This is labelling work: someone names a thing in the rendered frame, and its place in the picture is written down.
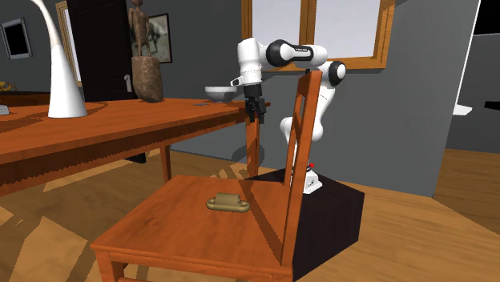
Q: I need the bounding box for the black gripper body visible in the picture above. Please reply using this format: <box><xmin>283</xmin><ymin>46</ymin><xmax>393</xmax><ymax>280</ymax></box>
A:
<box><xmin>243</xmin><ymin>83</ymin><xmax>264</xmax><ymax>103</ymax></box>

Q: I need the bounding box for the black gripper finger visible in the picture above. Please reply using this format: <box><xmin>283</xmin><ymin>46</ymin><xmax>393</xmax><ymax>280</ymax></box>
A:
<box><xmin>245</xmin><ymin>98</ymin><xmax>268</xmax><ymax>125</ymax></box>

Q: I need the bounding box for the white bowl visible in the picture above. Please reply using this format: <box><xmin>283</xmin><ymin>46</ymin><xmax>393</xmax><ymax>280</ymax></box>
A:
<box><xmin>204</xmin><ymin>86</ymin><xmax>239</xmax><ymax>104</ymax></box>

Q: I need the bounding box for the wooden framed window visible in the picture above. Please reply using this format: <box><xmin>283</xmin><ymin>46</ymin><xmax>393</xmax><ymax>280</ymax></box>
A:
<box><xmin>241</xmin><ymin>0</ymin><xmax>397</xmax><ymax>73</ymax></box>

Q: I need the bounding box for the brown figure sculpture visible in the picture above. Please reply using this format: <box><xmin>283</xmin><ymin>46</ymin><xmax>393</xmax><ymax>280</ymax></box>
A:
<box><xmin>127</xmin><ymin>0</ymin><xmax>164</xmax><ymax>103</ymax></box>

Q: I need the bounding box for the dark robot stand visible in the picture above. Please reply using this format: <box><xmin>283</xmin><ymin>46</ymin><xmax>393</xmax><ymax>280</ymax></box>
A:
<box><xmin>244</xmin><ymin>168</ymin><xmax>366</xmax><ymax>281</ymax></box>

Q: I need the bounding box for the orange wooden chair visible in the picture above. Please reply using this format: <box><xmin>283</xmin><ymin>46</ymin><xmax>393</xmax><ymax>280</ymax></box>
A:
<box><xmin>90</xmin><ymin>70</ymin><xmax>324</xmax><ymax>282</ymax></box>

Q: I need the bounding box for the dark door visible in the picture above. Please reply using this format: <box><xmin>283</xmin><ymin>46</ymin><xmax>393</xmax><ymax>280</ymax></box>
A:
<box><xmin>55</xmin><ymin>0</ymin><xmax>138</xmax><ymax>103</ymax></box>

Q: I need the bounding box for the orange wooden table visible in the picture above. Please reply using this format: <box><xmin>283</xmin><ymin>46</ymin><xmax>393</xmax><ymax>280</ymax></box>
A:
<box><xmin>0</xmin><ymin>97</ymin><xmax>272</xmax><ymax>198</ymax></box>

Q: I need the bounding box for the white tall curved vase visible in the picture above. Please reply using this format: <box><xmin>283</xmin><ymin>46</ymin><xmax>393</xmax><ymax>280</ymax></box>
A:
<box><xmin>29</xmin><ymin>0</ymin><xmax>88</xmax><ymax>119</ymax></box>

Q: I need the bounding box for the grey framed black picture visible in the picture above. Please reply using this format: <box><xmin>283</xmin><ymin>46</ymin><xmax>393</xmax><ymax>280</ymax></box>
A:
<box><xmin>0</xmin><ymin>17</ymin><xmax>34</xmax><ymax>61</ymax></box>

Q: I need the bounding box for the tan flat handled object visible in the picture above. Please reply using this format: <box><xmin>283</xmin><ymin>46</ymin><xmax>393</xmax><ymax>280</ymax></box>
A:
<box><xmin>206</xmin><ymin>191</ymin><xmax>251</xmax><ymax>214</ymax></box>

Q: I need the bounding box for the dark framed wall picture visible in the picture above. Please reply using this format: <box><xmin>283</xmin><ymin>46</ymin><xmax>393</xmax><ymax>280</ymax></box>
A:
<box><xmin>147</xmin><ymin>12</ymin><xmax>173</xmax><ymax>65</ymax></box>

